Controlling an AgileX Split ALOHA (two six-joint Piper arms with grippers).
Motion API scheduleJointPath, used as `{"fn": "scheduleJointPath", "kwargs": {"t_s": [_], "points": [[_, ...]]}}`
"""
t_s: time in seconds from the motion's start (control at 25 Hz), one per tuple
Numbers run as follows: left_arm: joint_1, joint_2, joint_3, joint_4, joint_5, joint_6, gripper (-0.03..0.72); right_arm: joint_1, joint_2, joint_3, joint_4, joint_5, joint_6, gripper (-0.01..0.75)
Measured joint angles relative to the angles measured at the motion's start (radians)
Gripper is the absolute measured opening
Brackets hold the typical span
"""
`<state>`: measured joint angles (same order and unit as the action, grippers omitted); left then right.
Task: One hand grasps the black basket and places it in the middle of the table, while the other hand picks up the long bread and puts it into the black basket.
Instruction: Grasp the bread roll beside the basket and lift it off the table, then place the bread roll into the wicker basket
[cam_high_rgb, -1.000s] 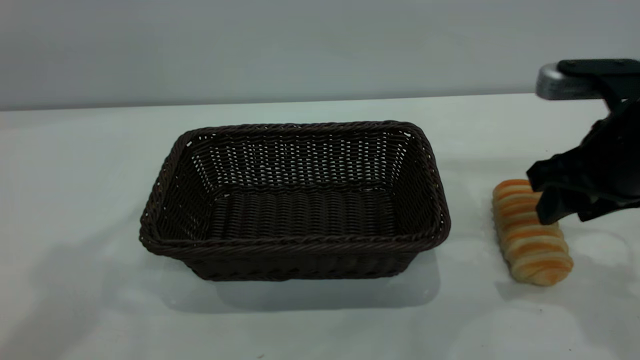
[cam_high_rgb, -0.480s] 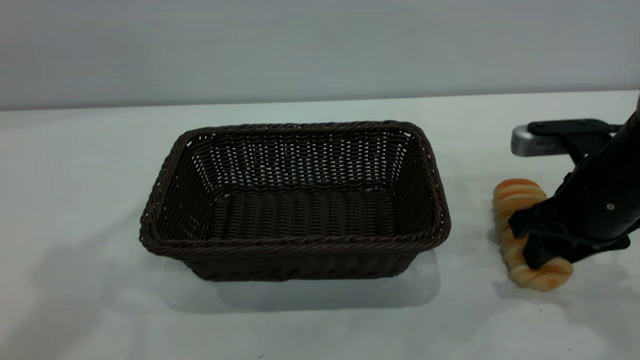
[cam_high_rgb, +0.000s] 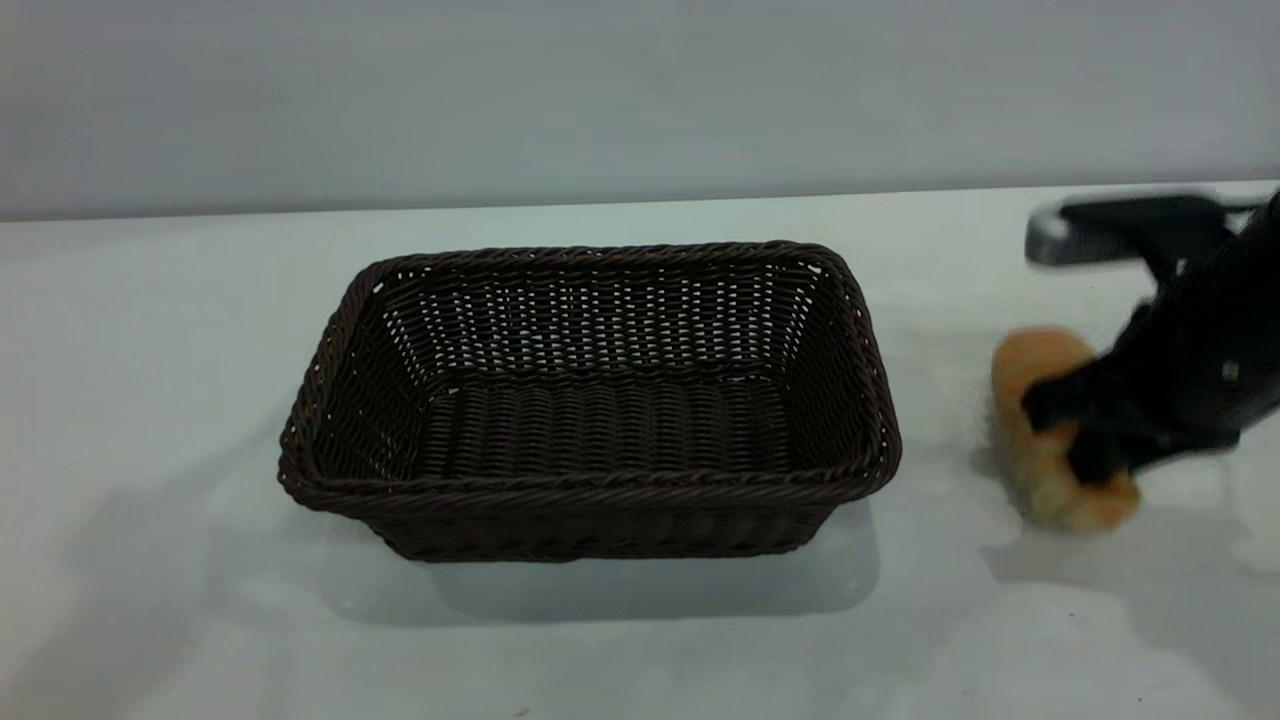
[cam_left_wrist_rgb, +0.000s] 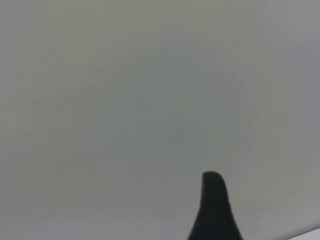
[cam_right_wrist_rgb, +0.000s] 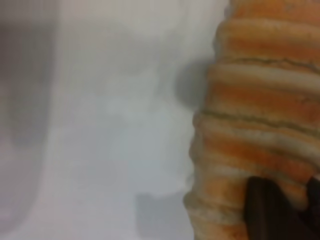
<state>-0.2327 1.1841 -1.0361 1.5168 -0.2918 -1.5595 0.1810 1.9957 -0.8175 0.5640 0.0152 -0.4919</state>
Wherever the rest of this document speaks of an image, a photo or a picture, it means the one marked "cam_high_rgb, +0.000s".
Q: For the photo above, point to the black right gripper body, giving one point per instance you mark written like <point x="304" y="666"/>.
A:
<point x="1210" y="360"/>

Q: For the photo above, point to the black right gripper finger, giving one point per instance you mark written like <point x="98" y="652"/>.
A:
<point x="1095" y="420"/>
<point x="1130" y="225"/>

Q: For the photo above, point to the striped orange bread roll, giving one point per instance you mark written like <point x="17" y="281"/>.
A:
<point x="1045" y="490"/>

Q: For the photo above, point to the black woven wicker basket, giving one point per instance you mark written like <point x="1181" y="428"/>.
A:
<point x="600" y="520"/>

